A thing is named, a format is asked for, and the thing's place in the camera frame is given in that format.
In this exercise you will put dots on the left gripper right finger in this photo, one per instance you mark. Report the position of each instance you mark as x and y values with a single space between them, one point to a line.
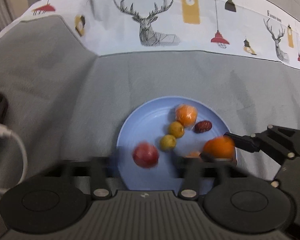
189 169

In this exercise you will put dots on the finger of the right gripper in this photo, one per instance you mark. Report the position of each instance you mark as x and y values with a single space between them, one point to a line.
291 136
276 148

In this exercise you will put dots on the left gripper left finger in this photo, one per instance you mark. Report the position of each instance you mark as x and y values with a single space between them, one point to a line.
99 171

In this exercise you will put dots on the orange unwrapped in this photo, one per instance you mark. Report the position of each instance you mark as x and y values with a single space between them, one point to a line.
194 154

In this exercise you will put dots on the small orange back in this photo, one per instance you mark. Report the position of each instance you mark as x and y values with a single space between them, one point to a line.
220 148

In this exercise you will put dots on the green olive fruit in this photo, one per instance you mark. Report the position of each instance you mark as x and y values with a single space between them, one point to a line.
167 142
176 129

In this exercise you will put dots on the red date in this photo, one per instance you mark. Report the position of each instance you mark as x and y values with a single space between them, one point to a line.
202 126

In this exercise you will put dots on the red ball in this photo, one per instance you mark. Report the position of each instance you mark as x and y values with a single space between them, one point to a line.
145 155

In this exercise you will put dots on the blue plastic plate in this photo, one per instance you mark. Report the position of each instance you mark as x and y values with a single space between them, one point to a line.
155 124

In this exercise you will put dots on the grey printed bed sheet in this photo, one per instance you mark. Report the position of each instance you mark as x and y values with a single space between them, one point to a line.
73 70

